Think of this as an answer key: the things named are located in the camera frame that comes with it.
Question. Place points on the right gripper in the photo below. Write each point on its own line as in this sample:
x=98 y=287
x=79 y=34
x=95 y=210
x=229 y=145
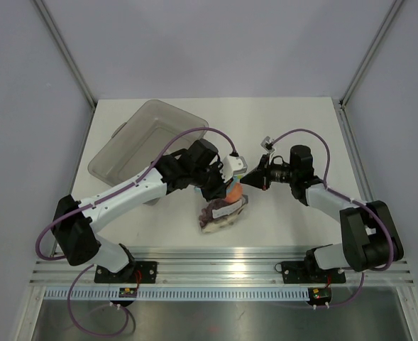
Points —
x=261 y=177

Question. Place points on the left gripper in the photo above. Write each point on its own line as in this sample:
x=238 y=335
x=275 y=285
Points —
x=220 y=190

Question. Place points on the orange peach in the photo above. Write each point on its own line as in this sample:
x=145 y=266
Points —
x=235 y=194

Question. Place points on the clear zip top bag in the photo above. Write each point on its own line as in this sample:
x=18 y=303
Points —
x=201 y=202

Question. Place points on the red grape bunch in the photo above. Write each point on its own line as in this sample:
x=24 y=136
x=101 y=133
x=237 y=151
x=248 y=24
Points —
x=218 y=208

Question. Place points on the grey toy fish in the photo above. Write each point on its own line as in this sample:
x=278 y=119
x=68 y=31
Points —
x=210 y=225

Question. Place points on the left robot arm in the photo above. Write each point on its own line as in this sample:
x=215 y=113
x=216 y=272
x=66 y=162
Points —
x=79 y=222

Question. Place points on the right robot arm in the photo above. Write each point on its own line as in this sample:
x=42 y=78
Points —
x=369 y=238

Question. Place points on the clear plastic tray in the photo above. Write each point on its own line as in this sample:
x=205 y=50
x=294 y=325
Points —
x=146 y=126

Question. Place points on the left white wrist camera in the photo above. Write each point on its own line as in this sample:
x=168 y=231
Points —
x=235 y=166

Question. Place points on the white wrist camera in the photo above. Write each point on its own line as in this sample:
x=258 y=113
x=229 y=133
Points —
x=235 y=166
x=268 y=145

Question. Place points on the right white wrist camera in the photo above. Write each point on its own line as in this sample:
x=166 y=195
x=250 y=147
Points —
x=268 y=145

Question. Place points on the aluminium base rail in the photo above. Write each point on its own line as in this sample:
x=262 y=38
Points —
x=215 y=267

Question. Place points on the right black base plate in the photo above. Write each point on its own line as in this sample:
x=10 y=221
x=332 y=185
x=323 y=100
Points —
x=295 y=272

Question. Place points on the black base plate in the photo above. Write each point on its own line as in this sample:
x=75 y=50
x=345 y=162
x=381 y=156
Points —
x=142 y=272
x=295 y=272

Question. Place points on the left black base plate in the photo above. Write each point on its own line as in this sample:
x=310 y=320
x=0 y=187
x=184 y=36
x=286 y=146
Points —
x=142 y=272

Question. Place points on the white slotted cable duct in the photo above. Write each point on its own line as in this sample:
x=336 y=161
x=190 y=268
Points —
x=177 y=294

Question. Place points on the right aluminium frame post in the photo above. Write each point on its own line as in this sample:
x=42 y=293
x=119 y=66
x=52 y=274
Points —
x=373 y=48

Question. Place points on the aluminium frame post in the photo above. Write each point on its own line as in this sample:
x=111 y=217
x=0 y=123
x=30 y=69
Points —
x=373 y=48
x=58 y=39

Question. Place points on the right side aluminium rail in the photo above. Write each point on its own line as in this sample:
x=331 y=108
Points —
x=363 y=177

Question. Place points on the left aluminium frame post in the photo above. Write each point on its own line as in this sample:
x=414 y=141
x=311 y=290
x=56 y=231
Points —
x=58 y=39

